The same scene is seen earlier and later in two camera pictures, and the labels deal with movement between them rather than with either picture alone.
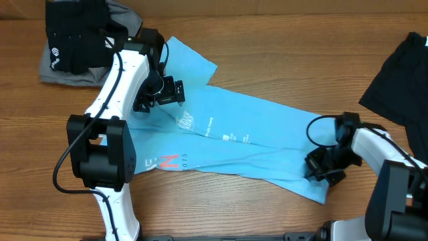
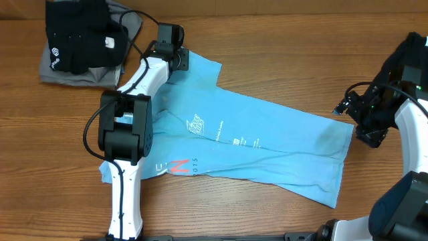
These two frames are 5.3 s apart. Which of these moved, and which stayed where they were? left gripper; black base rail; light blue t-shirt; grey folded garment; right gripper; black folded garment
Moved: right gripper; light blue t-shirt; left gripper
Stayed: black folded garment; black base rail; grey folded garment
